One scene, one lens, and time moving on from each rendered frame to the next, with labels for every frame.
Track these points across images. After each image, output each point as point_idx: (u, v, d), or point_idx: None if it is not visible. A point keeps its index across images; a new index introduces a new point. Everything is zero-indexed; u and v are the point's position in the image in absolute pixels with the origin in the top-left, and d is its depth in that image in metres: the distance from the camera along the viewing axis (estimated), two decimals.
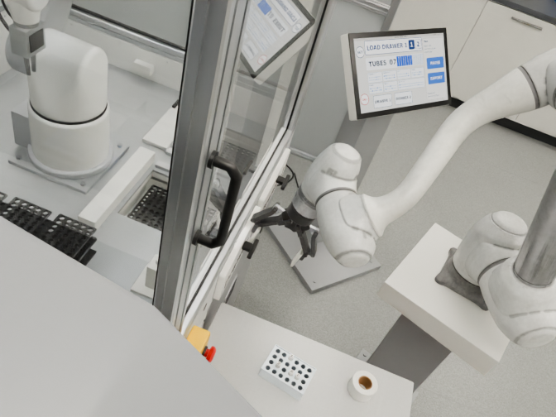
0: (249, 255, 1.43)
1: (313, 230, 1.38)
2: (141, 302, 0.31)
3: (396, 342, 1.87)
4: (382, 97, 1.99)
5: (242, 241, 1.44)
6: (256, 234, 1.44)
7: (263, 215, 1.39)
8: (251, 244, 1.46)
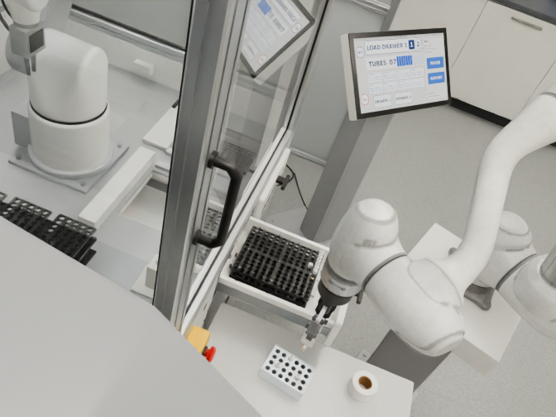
0: (359, 300, 1.41)
1: None
2: (141, 302, 0.31)
3: (396, 342, 1.87)
4: (382, 97, 1.99)
5: None
6: (317, 337, 1.19)
7: (319, 330, 1.11)
8: None
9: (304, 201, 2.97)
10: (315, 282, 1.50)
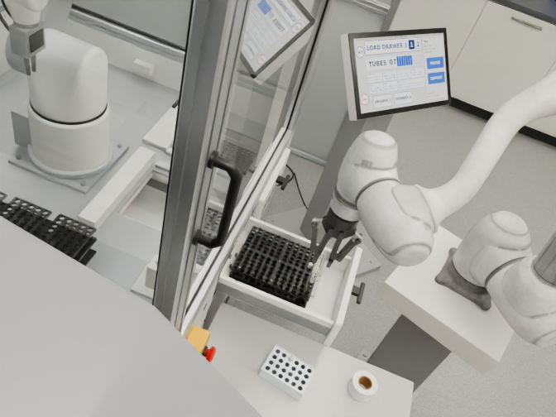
0: (359, 300, 1.41)
1: (357, 237, 1.25)
2: (141, 302, 0.31)
3: (396, 342, 1.87)
4: (382, 97, 1.99)
5: (351, 285, 1.42)
6: (318, 264, 1.33)
7: (312, 237, 1.28)
8: (359, 288, 1.44)
9: (304, 201, 2.97)
10: (315, 282, 1.50)
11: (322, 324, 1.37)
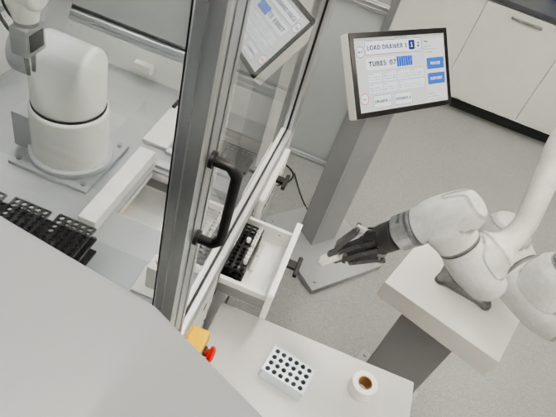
0: (294, 274, 1.42)
1: (383, 257, 1.32)
2: (141, 302, 0.31)
3: (396, 342, 1.87)
4: (382, 97, 1.99)
5: (287, 259, 1.43)
6: (332, 260, 1.37)
7: (347, 239, 1.31)
8: (296, 262, 1.45)
9: (304, 201, 2.97)
10: (255, 257, 1.51)
11: (256, 297, 1.38)
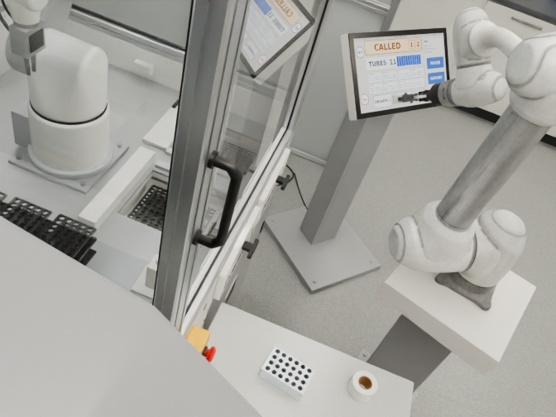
0: (249, 255, 1.43)
1: None
2: (141, 302, 0.31)
3: (396, 342, 1.87)
4: (382, 97, 1.99)
5: (242, 241, 1.44)
6: (402, 103, 1.91)
7: (409, 101, 1.82)
8: (251, 244, 1.46)
9: (304, 201, 2.97)
10: None
11: None
